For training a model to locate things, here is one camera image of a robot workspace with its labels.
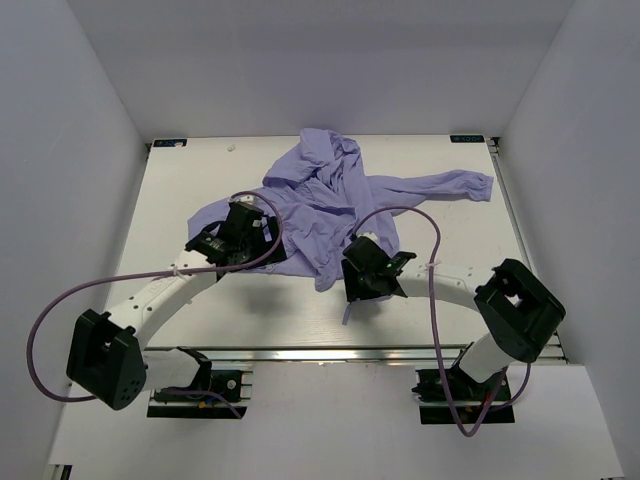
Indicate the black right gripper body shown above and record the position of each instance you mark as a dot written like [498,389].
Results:
[358,284]

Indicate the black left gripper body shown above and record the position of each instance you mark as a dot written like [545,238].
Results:
[253,247]

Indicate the lavender zip-up hooded jacket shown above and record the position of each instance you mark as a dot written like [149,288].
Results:
[322,193]

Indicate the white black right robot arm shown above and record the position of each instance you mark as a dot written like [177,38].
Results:
[520,313]

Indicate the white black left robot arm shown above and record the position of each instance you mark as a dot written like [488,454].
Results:
[108,355]

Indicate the blue label sticker left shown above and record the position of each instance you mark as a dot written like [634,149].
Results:
[169,143]

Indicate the blue label sticker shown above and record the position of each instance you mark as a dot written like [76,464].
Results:
[466,138]
[169,143]

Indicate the blue label sticker right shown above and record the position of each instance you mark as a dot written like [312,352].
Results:
[466,138]

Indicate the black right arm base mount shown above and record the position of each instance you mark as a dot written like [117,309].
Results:
[469,398]

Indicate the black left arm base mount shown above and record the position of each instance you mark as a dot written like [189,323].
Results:
[222,395]

